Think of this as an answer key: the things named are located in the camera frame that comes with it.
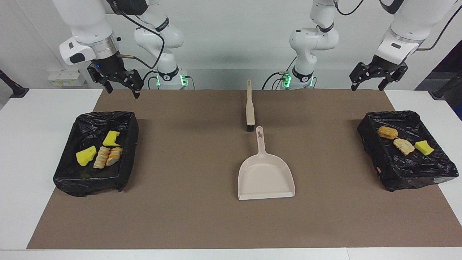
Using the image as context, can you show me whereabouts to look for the brown toy peanut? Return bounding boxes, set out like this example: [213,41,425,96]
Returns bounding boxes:
[378,126,399,140]

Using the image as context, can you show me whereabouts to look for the green and yellow sponge piece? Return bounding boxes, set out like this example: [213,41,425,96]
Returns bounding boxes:
[103,130,121,147]

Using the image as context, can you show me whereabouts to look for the small toy croissant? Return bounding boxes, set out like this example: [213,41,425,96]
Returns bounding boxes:
[393,138,415,156]

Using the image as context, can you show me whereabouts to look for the toy sliced bread chunk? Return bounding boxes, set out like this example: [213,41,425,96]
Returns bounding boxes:
[106,147,123,167]
[93,146,110,169]

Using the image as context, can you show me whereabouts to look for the large yellow sponge piece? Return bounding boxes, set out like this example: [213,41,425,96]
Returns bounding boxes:
[76,146,97,167]

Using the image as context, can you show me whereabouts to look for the small yellow sponge piece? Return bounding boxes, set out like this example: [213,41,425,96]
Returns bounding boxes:
[414,140,435,156]

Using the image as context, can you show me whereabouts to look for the beige brush black bristles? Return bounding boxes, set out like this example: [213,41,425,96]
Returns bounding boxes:
[246,79,256,132]

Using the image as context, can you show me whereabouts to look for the beige plastic dustpan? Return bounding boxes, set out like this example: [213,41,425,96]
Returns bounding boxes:
[237,126,296,201]

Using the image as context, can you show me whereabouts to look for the black bin with pink mark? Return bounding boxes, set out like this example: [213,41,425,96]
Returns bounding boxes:
[357,110,459,192]

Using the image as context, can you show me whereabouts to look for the black bag-lined bin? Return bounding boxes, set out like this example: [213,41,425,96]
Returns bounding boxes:
[53,111,140,197]

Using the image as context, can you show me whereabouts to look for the black stand foot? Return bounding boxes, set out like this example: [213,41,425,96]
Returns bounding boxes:
[429,70,462,101]
[0,69,29,99]

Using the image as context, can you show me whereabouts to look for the brown table mat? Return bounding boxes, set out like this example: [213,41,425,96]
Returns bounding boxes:
[27,89,462,250]

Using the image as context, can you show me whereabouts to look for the black right base cable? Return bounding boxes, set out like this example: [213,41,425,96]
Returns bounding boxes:
[140,70,159,90]

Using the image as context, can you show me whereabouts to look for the black base cable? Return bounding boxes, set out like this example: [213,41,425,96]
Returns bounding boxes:
[265,71,289,90]
[140,70,159,90]

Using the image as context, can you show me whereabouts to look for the white wall socket box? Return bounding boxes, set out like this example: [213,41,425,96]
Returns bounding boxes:
[47,69,87,87]

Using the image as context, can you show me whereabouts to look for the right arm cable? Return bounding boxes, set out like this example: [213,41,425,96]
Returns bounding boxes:
[114,0,166,70]

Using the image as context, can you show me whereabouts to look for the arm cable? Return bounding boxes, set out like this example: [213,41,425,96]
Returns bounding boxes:
[114,0,166,70]
[334,0,462,51]

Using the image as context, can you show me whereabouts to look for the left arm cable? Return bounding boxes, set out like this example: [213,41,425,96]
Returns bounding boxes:
[334,0,462,51]

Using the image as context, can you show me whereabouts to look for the black left base cable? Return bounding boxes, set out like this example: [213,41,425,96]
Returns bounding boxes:
[265,71,289,90]

